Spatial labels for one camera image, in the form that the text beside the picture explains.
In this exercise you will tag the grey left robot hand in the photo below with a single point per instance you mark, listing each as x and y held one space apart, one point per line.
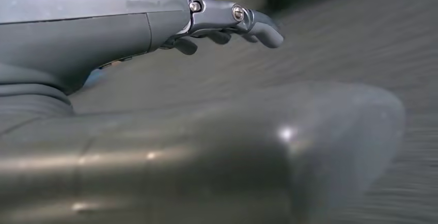
85 27

